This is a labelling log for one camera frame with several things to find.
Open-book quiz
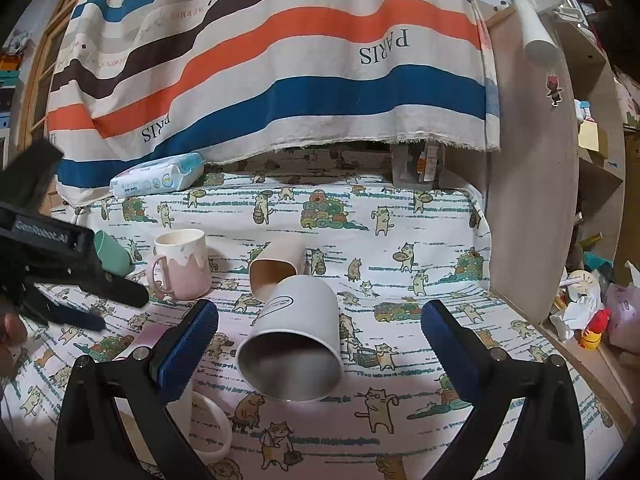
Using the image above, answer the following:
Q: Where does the white pink paper cup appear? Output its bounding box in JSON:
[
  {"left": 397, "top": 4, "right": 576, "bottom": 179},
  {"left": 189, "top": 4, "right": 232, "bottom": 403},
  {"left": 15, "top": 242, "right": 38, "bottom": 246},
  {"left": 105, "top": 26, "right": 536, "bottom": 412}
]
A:
[{"left": 112, "top": 324, "right": 234, "bottom": 466}]

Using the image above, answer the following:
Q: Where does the mint green plastic cup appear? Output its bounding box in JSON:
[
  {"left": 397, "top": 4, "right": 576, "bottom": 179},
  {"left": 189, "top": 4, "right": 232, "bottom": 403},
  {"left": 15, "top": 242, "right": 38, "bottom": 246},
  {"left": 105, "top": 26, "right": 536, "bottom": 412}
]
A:
[{"left": 93, "top": 231, "right": 134, "bottom": 278}]

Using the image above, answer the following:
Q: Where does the beige square cup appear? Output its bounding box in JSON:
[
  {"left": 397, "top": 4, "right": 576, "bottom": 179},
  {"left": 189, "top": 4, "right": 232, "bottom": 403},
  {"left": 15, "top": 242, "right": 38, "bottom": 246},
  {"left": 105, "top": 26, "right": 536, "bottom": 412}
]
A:
[{"left": 248, "top": 233, "right": 306, "bottom": 302}]

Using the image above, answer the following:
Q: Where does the person's left hand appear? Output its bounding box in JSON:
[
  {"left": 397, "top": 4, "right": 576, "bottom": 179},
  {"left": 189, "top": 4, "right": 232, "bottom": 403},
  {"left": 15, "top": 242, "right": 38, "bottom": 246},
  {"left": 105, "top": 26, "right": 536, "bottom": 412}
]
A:
[{"left": 0, "top": 313, "right": 27, "bottom": 377}]

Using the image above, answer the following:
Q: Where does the red yellow toy figure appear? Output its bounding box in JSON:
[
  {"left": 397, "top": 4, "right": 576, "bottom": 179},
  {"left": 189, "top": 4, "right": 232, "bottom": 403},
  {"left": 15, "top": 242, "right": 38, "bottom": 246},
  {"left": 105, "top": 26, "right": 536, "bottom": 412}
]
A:
[{"left": 579, "top": 308, "right": 611, "bottom": 350}]

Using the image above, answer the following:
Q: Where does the wooden glass door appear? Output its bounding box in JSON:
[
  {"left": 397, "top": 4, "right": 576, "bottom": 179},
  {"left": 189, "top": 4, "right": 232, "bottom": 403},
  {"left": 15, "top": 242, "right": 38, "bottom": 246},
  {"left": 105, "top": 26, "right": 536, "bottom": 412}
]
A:
[{"left": 12, "top": 0, "right": 77, "bottom": 153}]

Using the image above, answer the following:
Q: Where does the pink white drip mug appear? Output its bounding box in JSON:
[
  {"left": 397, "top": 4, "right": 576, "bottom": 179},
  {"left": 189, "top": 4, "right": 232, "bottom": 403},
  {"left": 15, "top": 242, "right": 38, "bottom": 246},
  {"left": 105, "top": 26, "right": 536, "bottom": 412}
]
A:
[{"left": 146, "top": 229, "right": 212, "bottom": 301}]

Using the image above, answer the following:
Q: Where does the baby wipes pack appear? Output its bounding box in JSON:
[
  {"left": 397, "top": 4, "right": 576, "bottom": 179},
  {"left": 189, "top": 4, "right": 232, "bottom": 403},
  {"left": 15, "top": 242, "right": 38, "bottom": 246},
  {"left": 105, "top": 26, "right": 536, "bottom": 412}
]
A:
[{"left": 110, "top": 153, "right": 205, "bottom": 198}]

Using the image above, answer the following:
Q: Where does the striped Paris cloth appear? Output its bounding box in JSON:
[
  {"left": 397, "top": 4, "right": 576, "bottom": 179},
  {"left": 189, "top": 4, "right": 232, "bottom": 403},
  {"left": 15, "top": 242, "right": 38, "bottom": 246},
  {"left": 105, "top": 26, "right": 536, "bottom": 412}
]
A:
[{"left": 47, "top": 0, "right": 500, "bottom": 205}]

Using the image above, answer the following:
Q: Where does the cat print bed sheet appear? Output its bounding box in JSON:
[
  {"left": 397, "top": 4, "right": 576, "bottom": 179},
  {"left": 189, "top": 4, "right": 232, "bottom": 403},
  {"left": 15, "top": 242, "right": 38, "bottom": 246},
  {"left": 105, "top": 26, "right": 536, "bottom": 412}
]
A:
[{"left": 0, "top": 144, "right": 626, "bottom": 480}]

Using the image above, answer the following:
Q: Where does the wooden shelf unit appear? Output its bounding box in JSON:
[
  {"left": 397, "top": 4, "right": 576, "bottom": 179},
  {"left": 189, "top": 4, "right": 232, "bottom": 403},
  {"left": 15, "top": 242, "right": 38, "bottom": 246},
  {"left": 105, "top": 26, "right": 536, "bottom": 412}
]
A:
[{"left": 486, "top": 9, "right": 639, "bottom": 436}]

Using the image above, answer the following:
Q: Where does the bear sticker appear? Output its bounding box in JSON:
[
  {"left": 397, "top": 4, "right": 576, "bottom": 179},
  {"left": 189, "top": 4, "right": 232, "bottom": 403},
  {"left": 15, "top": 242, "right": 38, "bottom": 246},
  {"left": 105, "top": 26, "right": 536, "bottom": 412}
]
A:
[{"left": 546, "top": 73, "right": 563, "bottom": 107}]

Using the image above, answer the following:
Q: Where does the white clip lamp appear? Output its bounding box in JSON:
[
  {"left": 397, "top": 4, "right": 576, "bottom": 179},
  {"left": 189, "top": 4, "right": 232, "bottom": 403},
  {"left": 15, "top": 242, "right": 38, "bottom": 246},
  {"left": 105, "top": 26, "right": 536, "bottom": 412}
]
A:
[{"left": 513, "top": 0, "right": 563, "bottom": 67}]

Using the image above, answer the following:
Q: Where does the grey mug white handle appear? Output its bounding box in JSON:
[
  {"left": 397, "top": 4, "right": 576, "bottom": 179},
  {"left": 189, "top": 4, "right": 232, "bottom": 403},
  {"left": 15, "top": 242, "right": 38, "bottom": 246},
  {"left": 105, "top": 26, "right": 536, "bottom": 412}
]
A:
[{"left": 236, "top": 275, "right": 344, "bottom": 402}]

